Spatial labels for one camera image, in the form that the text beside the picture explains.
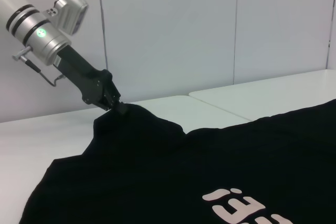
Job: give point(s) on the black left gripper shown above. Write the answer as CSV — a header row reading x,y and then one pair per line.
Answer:
x,y
84,79

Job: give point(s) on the black t-shirt with white print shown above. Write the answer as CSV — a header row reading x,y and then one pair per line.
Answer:
x,y
210,171

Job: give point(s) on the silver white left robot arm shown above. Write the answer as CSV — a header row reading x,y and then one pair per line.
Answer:
x,y
34,28

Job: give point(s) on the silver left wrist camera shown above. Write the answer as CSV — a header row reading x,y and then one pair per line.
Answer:
x,y
72,10

